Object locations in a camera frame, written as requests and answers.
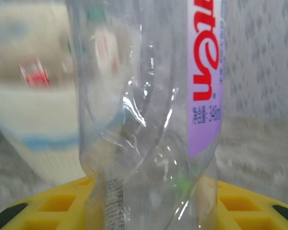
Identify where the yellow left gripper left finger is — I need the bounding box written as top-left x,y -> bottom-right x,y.
0,175 -> 98,230

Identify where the white carton red print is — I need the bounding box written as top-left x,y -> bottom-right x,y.
16,56 -> 52,89

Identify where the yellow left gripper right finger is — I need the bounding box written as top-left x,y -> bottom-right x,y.
216,180 -> 288,230

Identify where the clear water bottle purple label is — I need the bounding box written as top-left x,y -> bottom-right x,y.
64,0 -> 228,230

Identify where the white plastic bin liner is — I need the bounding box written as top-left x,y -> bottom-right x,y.
0,4 -> 80,154

